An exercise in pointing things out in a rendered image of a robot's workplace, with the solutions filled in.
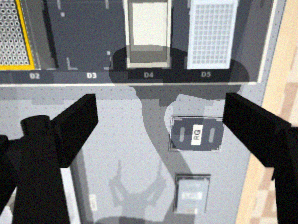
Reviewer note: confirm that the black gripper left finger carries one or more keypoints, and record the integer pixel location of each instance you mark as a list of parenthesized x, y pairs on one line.
[(40, 196)]

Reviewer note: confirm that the cream one-well reservoir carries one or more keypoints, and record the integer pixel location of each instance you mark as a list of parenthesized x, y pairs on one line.
[(148, 27)]

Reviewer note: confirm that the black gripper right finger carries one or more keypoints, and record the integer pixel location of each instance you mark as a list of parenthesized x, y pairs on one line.
[(274, 142)]

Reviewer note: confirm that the grey base plate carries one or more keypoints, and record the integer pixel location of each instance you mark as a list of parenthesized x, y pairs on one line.
[(126, 162)]

